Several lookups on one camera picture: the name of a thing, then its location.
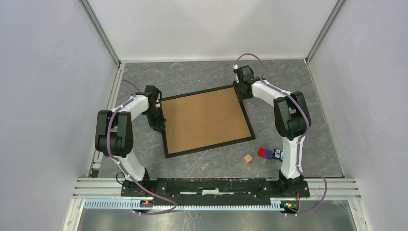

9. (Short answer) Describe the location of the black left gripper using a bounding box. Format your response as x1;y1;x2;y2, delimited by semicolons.
144;106;167;133

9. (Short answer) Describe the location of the blue owl toy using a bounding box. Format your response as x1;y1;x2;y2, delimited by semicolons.
272;149;283;162

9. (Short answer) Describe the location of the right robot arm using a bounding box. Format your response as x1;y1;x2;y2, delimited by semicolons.
233;64;311;196

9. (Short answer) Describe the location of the aluminium frame rail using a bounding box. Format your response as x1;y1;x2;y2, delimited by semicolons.
79;0;121;66

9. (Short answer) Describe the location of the white cable duct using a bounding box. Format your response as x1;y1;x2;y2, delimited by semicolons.
84;199;284;212

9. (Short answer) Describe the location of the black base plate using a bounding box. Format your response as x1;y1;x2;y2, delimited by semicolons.
121;178;310;207

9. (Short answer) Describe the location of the black picture frame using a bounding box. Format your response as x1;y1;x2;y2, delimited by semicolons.
159;84;256;159

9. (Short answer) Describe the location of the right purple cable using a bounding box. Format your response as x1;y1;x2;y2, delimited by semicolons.
236;52;328;218

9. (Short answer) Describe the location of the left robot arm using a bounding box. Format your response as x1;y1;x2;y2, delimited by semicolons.
95;85;166;196

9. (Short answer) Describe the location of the small wooden cube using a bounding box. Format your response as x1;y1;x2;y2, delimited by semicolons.
243;154;253;164

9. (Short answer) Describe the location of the brown backing board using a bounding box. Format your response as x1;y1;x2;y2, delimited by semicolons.
162;87;253;155

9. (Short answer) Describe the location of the red purple toy brick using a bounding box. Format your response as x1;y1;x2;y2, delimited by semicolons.
257;148;274;160

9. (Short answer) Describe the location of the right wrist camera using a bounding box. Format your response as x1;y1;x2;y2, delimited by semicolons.
233;64;239;83

